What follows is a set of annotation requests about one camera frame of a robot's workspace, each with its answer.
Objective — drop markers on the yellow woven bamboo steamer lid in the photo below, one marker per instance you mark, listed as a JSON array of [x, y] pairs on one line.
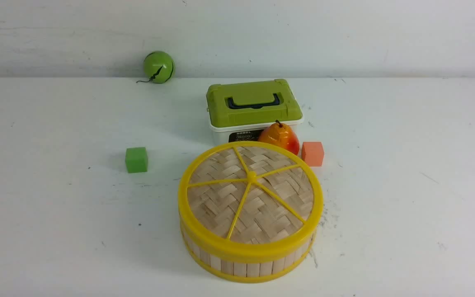
[[249, 202]]

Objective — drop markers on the yellow bamboo steamer basket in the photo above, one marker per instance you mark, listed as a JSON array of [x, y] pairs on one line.
[[246, 272]]

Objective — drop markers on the green lidded storage box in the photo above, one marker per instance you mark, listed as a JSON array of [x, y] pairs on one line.
[[241, 111]]

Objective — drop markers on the orange red toy pear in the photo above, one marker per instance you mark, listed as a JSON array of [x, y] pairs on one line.
[[281, 135]]

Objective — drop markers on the orange foam cube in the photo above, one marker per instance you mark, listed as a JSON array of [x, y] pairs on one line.
[[312, 153]]

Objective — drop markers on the green foam cube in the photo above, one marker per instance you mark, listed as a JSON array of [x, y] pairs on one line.
[[136, 160]]

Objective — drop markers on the green ball with black cord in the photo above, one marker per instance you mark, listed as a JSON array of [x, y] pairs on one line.
[[159, 67]]

